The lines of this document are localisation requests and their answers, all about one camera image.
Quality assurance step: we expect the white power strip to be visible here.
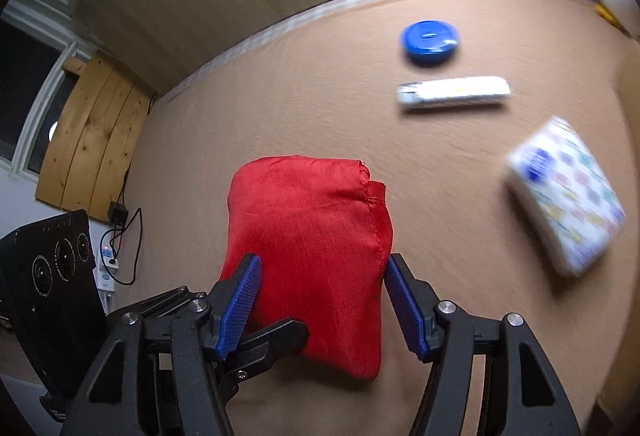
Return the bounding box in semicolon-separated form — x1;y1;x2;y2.
95;243;121;312

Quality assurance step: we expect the white window frame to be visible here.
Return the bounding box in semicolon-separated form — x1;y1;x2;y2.
0;0;96;177

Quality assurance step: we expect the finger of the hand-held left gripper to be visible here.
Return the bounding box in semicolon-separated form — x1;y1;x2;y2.
106;285;208;321
215;319;310;399

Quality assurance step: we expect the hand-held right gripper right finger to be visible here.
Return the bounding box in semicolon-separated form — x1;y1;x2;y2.
384;253;583;436

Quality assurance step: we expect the dark adapter cable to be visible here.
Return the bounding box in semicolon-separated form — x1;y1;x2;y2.
107;209;144;287

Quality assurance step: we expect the pine plank panel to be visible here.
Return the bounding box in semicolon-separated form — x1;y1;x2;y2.
36;54;153;222

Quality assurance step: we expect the white printed tissue pack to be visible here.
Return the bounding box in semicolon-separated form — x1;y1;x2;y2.
505;115;627;278

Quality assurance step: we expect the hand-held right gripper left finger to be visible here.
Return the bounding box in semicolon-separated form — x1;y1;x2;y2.
60;253;263;436

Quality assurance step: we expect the cardboard box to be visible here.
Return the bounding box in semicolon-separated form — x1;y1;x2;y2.
614;36;640;157

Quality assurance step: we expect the red fabric pouch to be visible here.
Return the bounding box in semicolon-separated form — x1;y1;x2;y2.
220;156;393;379

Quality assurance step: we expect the white tube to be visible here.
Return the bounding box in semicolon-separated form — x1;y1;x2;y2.
397;75;512;112

